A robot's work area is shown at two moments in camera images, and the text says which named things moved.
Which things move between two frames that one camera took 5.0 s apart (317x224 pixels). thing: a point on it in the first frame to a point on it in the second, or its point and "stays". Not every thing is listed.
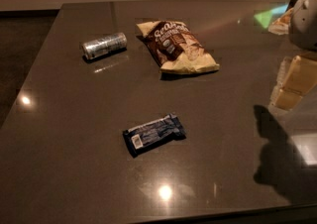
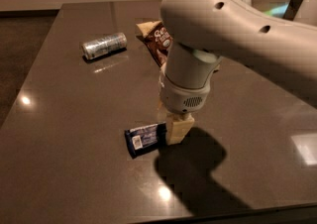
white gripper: [305, 23] to [180, 97]
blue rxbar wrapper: [150, 135] stays
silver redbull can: [103, 46] stays
